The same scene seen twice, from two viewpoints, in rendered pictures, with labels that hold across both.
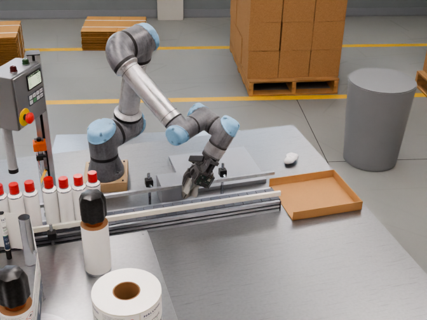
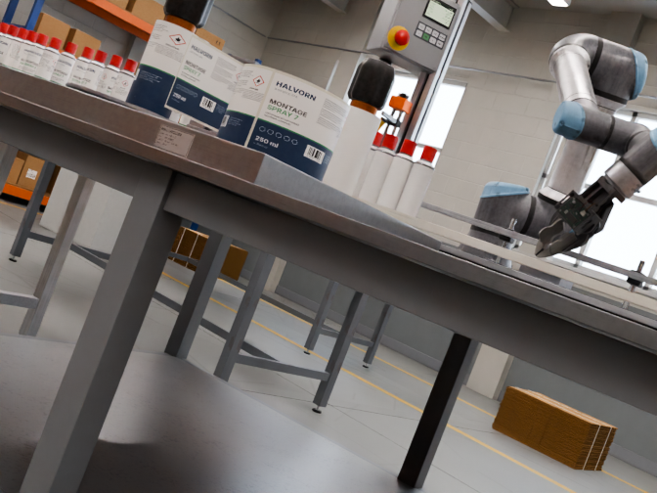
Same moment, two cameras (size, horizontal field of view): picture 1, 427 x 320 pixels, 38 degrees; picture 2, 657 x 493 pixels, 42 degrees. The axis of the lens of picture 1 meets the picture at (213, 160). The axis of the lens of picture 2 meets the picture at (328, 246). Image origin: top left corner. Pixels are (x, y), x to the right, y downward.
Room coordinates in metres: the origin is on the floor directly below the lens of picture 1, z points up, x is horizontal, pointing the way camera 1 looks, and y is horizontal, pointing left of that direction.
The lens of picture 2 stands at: (0.52, -0.99, 0.79)
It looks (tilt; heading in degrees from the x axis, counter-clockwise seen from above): 0 degrees down; 49
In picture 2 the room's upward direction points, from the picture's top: 21 degrees clockwise
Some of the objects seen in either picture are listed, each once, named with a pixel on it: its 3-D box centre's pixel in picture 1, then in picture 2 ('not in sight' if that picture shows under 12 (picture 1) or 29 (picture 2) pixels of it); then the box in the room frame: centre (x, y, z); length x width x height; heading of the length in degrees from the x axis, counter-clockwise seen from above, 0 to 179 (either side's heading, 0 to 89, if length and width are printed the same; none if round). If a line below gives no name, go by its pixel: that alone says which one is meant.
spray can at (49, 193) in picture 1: (51, 202); (362, 171); (1.88, 0.58, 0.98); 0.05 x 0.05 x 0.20
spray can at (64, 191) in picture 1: (65, 202); (376, 175); (1.88, 0.53, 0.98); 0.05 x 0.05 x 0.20
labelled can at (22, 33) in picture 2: not in sight; (14, 58); (1.45, 1.95, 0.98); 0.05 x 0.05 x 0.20
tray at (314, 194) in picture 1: (314, 193); not in sight; (2.18, -0.42, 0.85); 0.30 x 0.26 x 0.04; 107
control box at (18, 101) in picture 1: (18, 94); (414, 27); (1.93, 0.66, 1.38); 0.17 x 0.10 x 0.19; 162
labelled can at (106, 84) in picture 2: not in sight; (106, 87); (1.59, 1.49, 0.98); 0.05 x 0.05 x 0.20
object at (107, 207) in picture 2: not in sight; (113, 179); (3.92, 6.04, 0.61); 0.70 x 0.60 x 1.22; 107
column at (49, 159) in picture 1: (44, 140); (415, 119); (2.01, 0.62, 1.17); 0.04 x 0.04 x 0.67; 17
